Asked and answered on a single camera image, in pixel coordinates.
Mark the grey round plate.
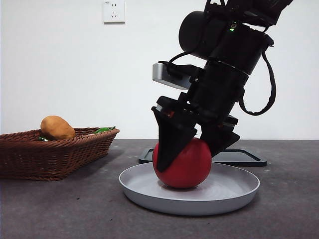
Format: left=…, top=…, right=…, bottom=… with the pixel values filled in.
left=118, top=163, right=261, bottom=216

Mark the brown wicker basket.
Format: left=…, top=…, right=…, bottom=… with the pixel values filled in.
left=0, top=127, right=120, bottom=182

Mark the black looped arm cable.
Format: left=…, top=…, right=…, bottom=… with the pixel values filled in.
left=238, top=37, right=278, bottom=116

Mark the yellow-brown potato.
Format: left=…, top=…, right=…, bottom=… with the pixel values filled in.
left=40, top=115, right=76, bottom=141

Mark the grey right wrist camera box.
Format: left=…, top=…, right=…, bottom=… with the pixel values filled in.
left=152, top=61, right=199, bottom=91

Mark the bright green leafy vegetable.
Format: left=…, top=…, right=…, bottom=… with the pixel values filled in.
left=94, top=126, right=117, bottom=134

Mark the white wall socket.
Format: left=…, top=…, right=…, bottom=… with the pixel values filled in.
left=103, top=0, right=126, bottom=25

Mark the red tomato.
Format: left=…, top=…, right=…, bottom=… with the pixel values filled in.
left=152, top=138, right=212, bottom=189

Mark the black rectangular tray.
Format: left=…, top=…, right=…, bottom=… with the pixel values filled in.
left=138, top=148, right=268, bottom=167

